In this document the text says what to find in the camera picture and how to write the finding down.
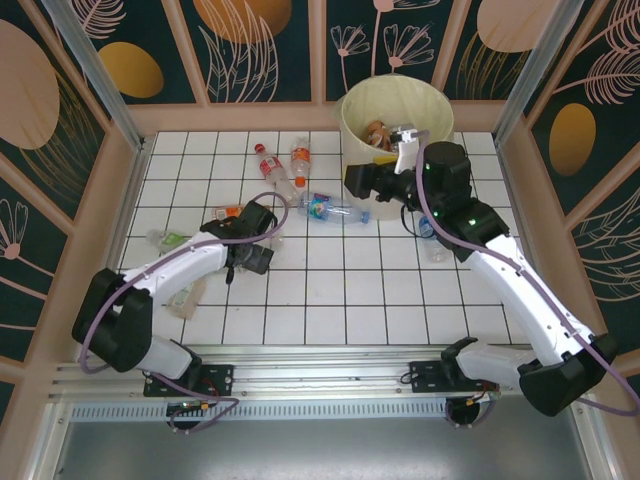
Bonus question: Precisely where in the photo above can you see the brown label drink bottle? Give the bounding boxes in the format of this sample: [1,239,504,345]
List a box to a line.
[366,119,395,151]

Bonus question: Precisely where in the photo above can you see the clear bottle colourful label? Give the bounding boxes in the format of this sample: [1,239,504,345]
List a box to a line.
[297,191,372,225]

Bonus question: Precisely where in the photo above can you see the red label cola bottle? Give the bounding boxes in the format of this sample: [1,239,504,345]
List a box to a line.
[253,142,301,207]

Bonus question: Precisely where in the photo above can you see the clear bottle orange cap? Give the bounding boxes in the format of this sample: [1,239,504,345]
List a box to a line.
[290,136,314,188]

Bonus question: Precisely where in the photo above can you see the clear bottle green label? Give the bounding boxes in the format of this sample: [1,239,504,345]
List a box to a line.
[145,228,197,254]

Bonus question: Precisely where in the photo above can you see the water bottle blue label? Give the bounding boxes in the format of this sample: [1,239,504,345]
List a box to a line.
[418,215,451,264]

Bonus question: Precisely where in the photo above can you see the cream plastic bin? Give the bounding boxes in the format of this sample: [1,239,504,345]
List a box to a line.
[339,74,456,222]

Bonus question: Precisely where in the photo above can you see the pale green bin liner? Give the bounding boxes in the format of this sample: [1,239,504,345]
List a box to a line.
[343,76,455,151]

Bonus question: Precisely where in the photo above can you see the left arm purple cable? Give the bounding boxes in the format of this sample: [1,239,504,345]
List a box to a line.
[78,191,292,435]

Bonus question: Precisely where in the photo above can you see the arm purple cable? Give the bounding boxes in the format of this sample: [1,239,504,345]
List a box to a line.
[414,129,640,430]
[78,191,292,435]

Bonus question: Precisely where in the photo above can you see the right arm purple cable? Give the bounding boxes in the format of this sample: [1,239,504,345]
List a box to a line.
[414,129,640,430]

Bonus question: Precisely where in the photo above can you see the right thin black cable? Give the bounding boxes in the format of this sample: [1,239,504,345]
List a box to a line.
[399,207,426,237]

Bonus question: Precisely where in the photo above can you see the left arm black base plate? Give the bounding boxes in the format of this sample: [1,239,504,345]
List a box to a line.
[143,363,236,397]

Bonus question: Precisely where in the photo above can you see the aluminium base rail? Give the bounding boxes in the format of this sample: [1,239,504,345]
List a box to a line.
[49,319,599,407]

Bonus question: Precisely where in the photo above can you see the aluminium frame post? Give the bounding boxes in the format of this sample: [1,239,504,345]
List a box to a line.
[42,0,150,154]
[492,0,584,146]

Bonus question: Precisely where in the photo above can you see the slotted grey cable tray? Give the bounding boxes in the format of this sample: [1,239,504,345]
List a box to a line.
[69,403,451,422]

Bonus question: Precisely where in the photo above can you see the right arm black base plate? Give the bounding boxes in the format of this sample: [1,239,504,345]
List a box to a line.
[408,359,502,399]

